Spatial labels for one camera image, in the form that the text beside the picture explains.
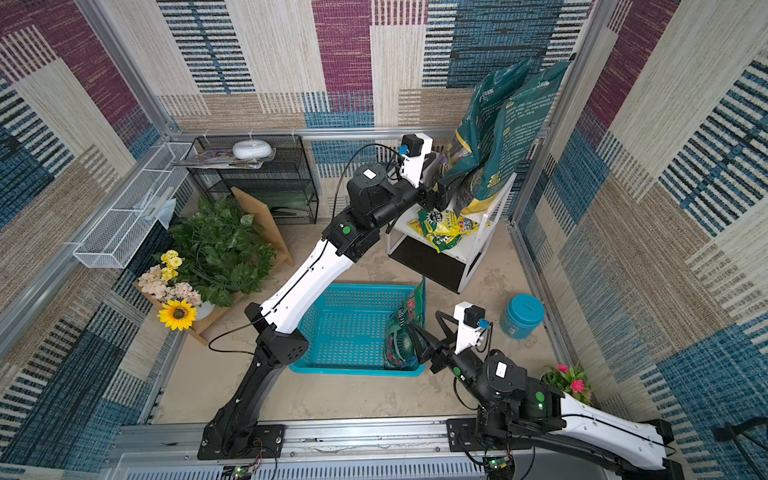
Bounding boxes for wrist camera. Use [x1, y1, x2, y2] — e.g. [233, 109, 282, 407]
[398, 133, 433, 188]
[453, 301, 492, 355]

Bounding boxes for teal round container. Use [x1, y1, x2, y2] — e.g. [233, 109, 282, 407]
[500, 294, 545, 340]

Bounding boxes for green blue pink soil bag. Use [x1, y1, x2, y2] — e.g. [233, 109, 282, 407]
[384, 280, 426, 371]

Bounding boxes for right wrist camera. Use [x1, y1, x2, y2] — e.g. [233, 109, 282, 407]
[453, 301, 492, 355]

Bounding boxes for white metal shelf unit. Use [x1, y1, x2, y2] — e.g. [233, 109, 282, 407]
[387, 174, 517, 294]

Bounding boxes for green yellow fertilizer bag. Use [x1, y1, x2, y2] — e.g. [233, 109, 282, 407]
[418, 209, 465, 253]

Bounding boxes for teal plastic basket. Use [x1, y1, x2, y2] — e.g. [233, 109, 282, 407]
[290, 283, 424, 377]

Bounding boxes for pink flower pot plant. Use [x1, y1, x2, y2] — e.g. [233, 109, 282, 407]
[541, 364, 593, 406]

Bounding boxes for white wire wall basket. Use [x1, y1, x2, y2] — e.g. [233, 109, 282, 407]
[73, 142, 192, 269]

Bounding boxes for wooden board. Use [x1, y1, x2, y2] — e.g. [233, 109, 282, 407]
[230, 187, 295, 267]

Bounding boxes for yellow sunflower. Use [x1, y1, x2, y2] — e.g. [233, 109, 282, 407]
[158, 300, 197, 331]

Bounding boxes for magazine on rack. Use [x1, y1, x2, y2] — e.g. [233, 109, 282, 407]
[169, 150, 276, 170]

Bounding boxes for small yellow flowers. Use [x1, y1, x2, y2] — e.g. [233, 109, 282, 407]
[160, 249, 183, 282]

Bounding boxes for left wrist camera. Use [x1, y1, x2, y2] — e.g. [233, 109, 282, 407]
[398, 133, 433, 188]

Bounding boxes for dark green soil bag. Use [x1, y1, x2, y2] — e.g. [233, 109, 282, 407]
[443, 60, 531, 193]
[455, 61, 571, 215]

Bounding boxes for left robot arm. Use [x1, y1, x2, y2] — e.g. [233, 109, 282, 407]
[197, 153, 439, 460]

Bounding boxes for green leafy artificial plant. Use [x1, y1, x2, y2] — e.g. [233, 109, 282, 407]
[169, 196, 276, 307]

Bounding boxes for black wire mesh rack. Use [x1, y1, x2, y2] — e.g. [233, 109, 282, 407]
[186, 134, 319, 224]

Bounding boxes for white round device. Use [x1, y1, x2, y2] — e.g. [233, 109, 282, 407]
[232, 139, 274, 161]

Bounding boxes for white flower vase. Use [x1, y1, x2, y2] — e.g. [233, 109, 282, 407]
[195, 301, 216, 321]

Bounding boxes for pale pink flower bouquet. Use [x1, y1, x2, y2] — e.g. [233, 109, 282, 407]
[137, 264, 203, 307]

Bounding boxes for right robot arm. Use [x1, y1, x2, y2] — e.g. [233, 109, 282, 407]
[408, 306, 684, 479]

